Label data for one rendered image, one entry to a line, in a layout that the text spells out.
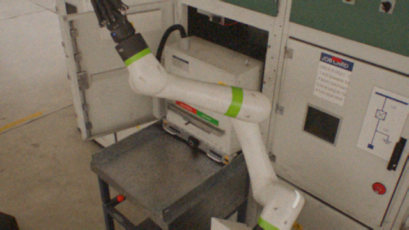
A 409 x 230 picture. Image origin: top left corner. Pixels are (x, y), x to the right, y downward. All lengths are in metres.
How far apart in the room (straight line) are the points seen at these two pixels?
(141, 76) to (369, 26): 0.87
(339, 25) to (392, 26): 0.20
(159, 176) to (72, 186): 1.42
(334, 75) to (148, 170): 1.04
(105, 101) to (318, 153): 1.20
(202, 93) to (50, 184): 2.26
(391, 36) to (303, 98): 0.49
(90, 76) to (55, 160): 1.58
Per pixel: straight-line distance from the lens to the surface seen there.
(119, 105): 2.35
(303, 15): 1.72
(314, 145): 1.93
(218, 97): 1.39
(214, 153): 2.13
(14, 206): 3.35
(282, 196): 1.57
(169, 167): 2.11
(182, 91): 1.36
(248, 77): 1.91
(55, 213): 3.19
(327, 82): 1.75
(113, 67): 2.23
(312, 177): 2.03
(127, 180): 2.05
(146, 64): 1.21
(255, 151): 1.66
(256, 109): 1.44
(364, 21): 1.61
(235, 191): 2.23
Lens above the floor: 2.22
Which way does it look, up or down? 33 degrees down
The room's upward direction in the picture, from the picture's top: 2 degrees clockwise
